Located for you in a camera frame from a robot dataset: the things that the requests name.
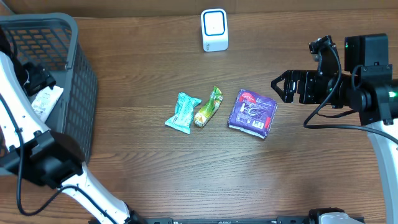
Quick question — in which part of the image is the teal snack packet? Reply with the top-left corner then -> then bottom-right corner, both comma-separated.
165,92 -> 201,134

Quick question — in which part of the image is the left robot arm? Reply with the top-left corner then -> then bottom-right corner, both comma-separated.
1,33 -> 145,223

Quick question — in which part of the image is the green yellow snack packet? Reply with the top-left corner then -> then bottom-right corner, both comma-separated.
193,86 -> 223,128

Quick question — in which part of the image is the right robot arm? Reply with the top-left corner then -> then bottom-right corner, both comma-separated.
271,34 -> 397,223

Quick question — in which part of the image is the purple pad package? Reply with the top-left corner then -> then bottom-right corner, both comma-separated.
228,89 -> 277,139

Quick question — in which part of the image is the white tube with gold cap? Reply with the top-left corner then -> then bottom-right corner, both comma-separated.
31,85 -> 63,122

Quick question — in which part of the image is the grey plastic mesh basket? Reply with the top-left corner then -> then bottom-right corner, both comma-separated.
1,13 -> 98,161

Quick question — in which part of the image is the white barcode scanner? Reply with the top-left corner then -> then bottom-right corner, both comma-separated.
200,8 -> 229,52

